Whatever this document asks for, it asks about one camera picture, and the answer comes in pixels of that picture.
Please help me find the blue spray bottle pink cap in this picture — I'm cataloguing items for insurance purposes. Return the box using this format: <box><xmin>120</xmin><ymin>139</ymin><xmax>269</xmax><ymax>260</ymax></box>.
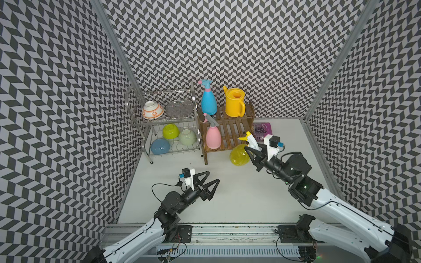
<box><xmin>198</xmin><ymin>80</ymin><xmax>217</xmax><ymax>115</ymax></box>

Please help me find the blue ceramic bowl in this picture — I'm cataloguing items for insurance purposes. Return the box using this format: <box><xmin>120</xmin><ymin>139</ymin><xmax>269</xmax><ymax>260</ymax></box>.
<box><xmin>150</xmin><ymin>139</ymin><xmax>171</xmax><ymax>155</ymax></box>

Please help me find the lime green bowl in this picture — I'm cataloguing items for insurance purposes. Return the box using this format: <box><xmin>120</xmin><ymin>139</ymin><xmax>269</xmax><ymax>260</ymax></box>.
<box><xmin>162</xmin><ymin>123</ymin><xmax>180</xmax><ymax>140</ymax></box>

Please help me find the yellow watering can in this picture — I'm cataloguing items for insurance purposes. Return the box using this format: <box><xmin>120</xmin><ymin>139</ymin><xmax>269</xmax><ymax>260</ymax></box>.
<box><xmin>223</xmin><ymin>86</ymin><xmax>246</xmax><ymax>118</ymax></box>

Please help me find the wooden slatted shelf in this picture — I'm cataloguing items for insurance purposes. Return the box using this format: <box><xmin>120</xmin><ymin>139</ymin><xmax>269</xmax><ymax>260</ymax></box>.
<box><xmin>197</xmin><ymin>101</ymin><xmax>255</xmax><ymax>165</ymax></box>

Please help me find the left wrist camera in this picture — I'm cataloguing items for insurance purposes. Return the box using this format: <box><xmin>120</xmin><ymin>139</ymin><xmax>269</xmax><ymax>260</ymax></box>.
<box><xmin>179</xmin><ymin>168</ymin><xmax>196</xmax><ymax>190</ymax></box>

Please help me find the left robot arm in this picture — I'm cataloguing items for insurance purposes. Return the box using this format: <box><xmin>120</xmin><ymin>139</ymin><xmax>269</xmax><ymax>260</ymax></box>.
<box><xmin>82</xmin><ymin>168</ymin><xmax>220</xmax><ymax>263</ymax></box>

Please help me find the metal dish rack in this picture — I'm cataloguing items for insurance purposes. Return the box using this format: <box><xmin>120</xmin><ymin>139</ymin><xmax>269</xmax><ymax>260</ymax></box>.
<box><xmin>124</xmin><ymin>82</ymin><xmax>201</xmax><ymax>164</ymax></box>

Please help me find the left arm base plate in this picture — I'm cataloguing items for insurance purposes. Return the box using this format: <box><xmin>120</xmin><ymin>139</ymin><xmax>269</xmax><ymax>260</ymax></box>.
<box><xmin>166</xmin><ymin>225</ymin><xmax>193</xmax><ymax>244</ymax></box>

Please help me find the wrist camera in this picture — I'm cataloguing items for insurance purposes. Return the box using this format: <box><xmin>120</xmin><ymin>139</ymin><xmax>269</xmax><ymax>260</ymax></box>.
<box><xmin>264</xmin><ymin>134</ymin><xmax>285</xmax><ymax>161</ymax></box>
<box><xmin>179</xmin><ymin>168</ymin><xmax>196</xmax><ymax>190</ymax></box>

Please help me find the grey patterned plate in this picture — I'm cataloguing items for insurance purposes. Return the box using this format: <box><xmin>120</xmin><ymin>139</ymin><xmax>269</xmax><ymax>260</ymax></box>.
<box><xmin>166</xmin><ymin>100</ymin><xmax>193</xmax><ymax>119</ymax></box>

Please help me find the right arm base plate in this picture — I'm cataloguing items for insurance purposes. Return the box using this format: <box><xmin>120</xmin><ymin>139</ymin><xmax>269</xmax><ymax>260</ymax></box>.
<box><xmin>275</xmin><ymin>225</ymin><xmax>314</xmax><ymax>244</ymax></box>

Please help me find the purple packet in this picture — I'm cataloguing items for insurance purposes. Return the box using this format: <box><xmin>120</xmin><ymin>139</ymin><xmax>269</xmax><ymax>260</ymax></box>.
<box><xmin>253</xmin><ymin>122</ymin><xmax>273</xmax><ymax>142</ymax></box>

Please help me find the yellow spray bottle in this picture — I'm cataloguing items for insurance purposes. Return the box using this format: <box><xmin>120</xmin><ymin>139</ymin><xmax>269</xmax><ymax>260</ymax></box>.
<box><xmin>230</xmin><ymin>131</ymin><xmax>258</xmax><ymax>166</ymax></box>

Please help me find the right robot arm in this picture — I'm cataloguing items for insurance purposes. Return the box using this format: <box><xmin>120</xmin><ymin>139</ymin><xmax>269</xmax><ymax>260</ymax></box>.
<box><xmin>243</xmin><ymin>135</ymin><xmax>412</xmax><ymax>263</ymax></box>

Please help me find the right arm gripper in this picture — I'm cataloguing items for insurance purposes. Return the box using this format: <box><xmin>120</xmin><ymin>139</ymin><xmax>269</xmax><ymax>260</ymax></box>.
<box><xmin>244</xmin><ymin>141</ymin><xmax>293</xmax><ymax>185</ymax></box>

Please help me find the aluminium rail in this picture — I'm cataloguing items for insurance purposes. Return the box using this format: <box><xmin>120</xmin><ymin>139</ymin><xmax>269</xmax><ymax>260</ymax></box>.
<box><xmin>95</xmin><ymin>222</ymin><xmax>362</xmax><ymax>263</ymax></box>

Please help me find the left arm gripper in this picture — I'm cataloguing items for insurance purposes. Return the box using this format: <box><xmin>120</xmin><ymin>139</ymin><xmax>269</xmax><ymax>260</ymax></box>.
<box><xmin>175</xmin><ymin>171</ymin><xmax>219</xmax><ymax>215</ymax></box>

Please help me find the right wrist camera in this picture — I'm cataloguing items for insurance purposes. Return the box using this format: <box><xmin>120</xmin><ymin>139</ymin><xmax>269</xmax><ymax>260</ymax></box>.
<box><xmin>264</xmin><ymin>134</ymin><xmax>285</xmax><ymax>161</ymax></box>

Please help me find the pale green ceramic bowl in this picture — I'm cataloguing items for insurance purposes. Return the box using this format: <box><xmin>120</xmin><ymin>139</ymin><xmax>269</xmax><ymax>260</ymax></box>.
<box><xmin>179</xmin><ymin>129</ymin><xmax>196</xmax><ymax>146</ymax></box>

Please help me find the white orange patterned bowl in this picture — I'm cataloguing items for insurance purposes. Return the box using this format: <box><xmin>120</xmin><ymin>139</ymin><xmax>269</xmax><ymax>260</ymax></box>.
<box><xmin>142</xmin><ymin>101</ymin><xmax>164</xmax><ymax>120</ymax></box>

